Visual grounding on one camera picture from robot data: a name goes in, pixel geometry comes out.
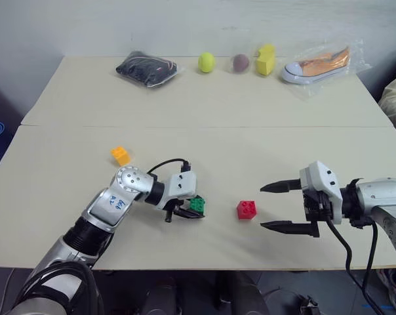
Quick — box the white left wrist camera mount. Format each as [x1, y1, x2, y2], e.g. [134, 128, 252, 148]
[154, 171, 197, 211]

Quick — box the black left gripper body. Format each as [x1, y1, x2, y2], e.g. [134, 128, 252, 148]
[164, 198, 187, 223]

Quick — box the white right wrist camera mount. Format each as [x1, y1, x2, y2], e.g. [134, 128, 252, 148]
[299, 160, 344, 224]

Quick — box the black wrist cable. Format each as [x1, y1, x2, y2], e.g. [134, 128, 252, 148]
[325, 219, 387, 315]
[147, 158, 193, 175]

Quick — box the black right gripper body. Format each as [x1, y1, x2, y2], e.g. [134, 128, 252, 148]
[302, 188, 334, 230]

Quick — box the green toy brick cube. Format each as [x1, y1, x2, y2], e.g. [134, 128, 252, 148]
[188, 195, 208, 218]

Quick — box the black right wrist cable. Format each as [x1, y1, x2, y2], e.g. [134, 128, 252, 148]
[325, 219, 387, 315]

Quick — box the orange toy brick cube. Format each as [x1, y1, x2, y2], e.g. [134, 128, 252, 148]
[110, 145, 134, 166]

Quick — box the yellow foam block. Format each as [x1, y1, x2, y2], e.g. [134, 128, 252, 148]
[255, 44, 277, 77]

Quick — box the beige padded object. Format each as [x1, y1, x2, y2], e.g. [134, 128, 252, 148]
[378, 78, 396, 147]

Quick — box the yellow tennis ball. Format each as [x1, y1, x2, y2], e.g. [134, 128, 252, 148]
[197, 52, 216, 74]

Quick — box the orange sneaker in plastic bag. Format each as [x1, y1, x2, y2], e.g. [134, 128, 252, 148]
[279, 39, 372, 101]

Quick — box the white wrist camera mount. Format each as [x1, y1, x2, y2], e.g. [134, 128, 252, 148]
[154, 171, 197, 211]
[299, 160, 344, 224]

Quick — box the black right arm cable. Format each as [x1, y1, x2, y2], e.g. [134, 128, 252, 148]
[361, 221, 380, 296]

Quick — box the small black floor object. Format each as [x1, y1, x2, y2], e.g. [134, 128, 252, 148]
[298, 294, 320, 315]

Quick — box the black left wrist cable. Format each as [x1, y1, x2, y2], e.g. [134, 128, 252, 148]
[147, 158, 193, 175]

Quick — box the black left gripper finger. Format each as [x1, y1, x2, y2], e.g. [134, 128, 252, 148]
[174, 206, 207, 220]

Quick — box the brown ball in plastic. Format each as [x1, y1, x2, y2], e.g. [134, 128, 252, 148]
[229, 53, 252, 75]

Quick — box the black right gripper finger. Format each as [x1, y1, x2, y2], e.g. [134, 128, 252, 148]
[259, 178, 303, 194]
[259, 220, 321, 239]

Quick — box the black cloth in plastic bag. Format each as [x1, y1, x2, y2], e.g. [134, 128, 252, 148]
[114, 50, 186, 90]

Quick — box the red toy brick cube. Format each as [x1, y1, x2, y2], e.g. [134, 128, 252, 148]
[235, 199, 259, 221]

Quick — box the dark rounded shape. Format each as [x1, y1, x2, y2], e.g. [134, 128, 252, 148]
[142, 277, 179, 315]
[219, 270, 267, 315]

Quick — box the black left arm cable bundle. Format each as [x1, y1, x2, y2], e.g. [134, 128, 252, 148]
[19, 261, 104, 315]

